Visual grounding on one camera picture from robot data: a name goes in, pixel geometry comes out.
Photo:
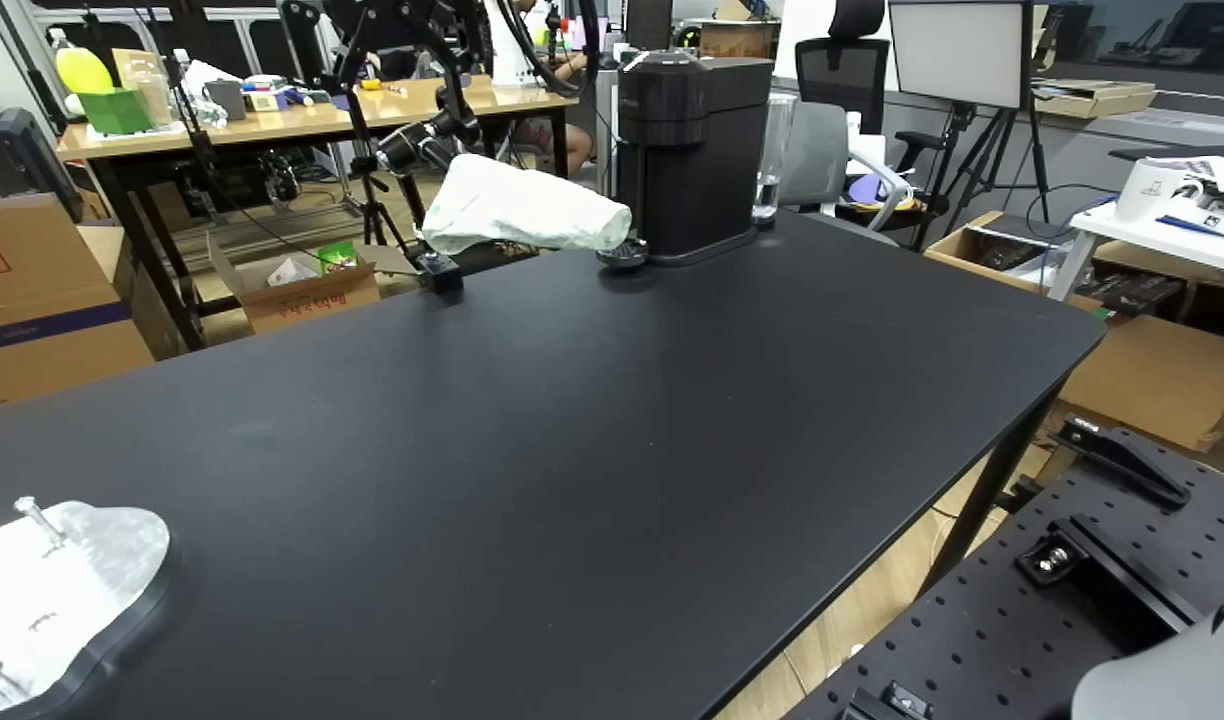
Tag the white cloth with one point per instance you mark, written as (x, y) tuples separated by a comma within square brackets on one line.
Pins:
[(496, 202)]

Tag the black round drip cap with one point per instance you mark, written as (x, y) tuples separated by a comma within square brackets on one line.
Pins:
[(627, 258)]

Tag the black coffee machine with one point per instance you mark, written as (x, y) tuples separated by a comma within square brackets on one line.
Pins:
[(690, 144)]

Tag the grey office chair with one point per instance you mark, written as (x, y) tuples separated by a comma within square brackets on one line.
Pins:
[(817, 156)]

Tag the wooden workbench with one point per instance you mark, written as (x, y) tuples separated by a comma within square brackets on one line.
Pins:
[(129, 164)]

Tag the black office chair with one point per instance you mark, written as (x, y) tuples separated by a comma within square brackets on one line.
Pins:
[(847, 60)]

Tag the whiteboard on stand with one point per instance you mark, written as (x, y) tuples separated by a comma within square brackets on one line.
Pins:
[(978, 60)]

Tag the black perforated breadboard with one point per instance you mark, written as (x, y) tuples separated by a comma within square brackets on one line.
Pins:
[(1118, 552)]

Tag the cardboard box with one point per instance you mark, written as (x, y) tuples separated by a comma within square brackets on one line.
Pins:
[(63, 320)]

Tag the black camera tripod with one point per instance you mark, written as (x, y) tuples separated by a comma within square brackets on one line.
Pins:
[(332, 38)]

